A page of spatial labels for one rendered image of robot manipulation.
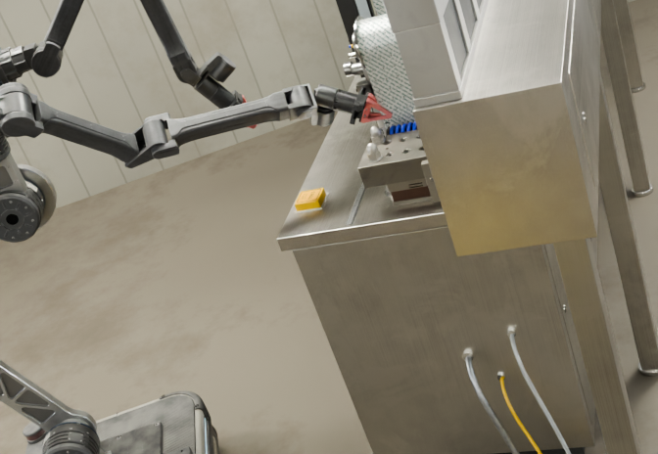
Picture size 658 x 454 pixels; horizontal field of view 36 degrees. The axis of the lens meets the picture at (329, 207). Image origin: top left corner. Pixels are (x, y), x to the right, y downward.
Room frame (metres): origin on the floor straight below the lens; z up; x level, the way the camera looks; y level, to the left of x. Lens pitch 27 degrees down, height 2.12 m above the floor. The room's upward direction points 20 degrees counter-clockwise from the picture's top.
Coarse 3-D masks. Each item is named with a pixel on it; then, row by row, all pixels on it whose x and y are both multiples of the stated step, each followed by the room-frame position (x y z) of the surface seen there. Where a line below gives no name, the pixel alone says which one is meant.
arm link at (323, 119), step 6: (306, 84) 2.55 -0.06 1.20; (306, 90) 2.56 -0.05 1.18; (312, 96) 2.52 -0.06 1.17; (312, 102) 2.51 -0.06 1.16; (306, 108) 2.49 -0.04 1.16; (312, 108) 2.49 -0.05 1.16; (300, 114) 2.48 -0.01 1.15; (306, 114) 2.49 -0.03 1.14; (312, 114) 2.50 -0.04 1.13; (318, 114) 2.55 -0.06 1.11; (324, 114) 2.54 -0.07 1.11; (330, 114) 2.54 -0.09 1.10; (312, 120) 2.56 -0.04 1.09; (318, 120) 2.56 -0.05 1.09; (324, 120) 2.55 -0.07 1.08; (330, 120) 2.56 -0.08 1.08; (324, 126) 2.57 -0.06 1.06
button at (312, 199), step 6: (306, 192) 2.51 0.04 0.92; (312, 192) 2.50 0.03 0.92; (318, 192) 2.48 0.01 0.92; (324, 192) 2.49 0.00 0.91; (300, 198) 2.49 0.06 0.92; (306, 198) 2.48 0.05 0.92; (312, 198) 2.46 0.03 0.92; (318, 198) 2.45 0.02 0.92; (324, 198) 2.48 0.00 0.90; (300, 204) 2.46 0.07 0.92; (306, 204) 2.45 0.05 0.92; (312, 204) 2.45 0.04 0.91; (318, 204) 2.44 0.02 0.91
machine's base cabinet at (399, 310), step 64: (320, 256) 2.32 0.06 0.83; (384, 256) 2.26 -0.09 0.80; (448, 256) 2.19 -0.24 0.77; (512, 256) 2.13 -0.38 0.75; (320, 320) 2.35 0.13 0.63; (384, 320) 2.28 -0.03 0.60; (448, 320) 2.21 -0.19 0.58; (512, 320) 2.15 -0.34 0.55; (384, 384) 2.30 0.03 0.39; (448, 384) 2.23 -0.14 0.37; (512, 384) 2.17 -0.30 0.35; (576, 384) 2.10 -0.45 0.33; (384, 448) 2.33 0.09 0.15; (448, 448) 2.26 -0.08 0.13; (576, 448) 2.16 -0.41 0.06
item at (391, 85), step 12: (372, 72) 2.48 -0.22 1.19; (384, 72) 2.47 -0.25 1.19; (396, 72) 2.45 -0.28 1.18; (372, 84) 2.48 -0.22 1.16; (384, 84) 2.47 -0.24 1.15; (396, 84) 2.46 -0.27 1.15; (408, 84) 2.44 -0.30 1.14; (384, 96) 2.47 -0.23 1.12; (396, 96) 2.46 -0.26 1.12; (408, 96) 2.45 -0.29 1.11; (396, 108) 2.47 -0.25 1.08; (408, 108) 2.45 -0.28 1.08; (384, 120) 2.48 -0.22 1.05; (396, 120) 2.47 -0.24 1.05; (408, 120) 2.46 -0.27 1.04
